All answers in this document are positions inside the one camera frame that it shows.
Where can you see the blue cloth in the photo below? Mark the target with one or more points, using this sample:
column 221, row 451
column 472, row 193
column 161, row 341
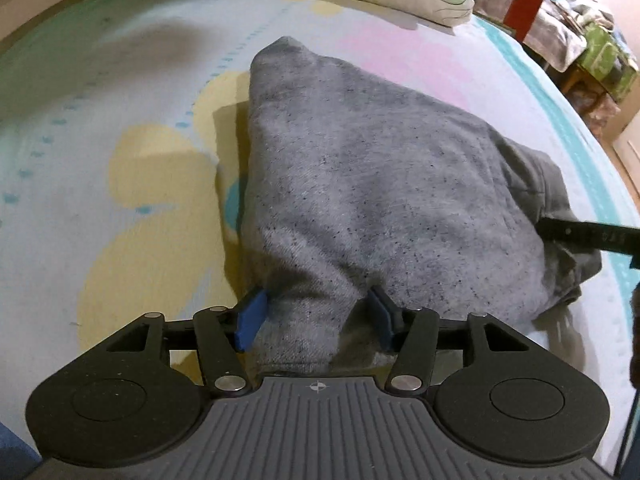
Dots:
column 15, row 452

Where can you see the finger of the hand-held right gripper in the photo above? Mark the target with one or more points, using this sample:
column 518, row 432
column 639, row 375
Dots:
column 590, row 234

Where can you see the patterned cloth pile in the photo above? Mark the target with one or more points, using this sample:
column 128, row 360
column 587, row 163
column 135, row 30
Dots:
column 565, row 25

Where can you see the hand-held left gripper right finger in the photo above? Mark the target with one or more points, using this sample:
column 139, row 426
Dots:
column 380, row 321

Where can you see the green printed box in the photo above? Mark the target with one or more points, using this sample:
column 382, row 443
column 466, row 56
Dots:
column 607, row 60

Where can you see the grey pants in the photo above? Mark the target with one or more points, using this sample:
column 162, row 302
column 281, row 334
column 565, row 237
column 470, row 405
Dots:
column 375, row 185

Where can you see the pastel flower-print bed sheet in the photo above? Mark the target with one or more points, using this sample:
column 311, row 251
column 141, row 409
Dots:
column 100, row 110

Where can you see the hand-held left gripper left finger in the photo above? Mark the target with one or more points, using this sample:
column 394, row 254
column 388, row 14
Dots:
column 252, row 317

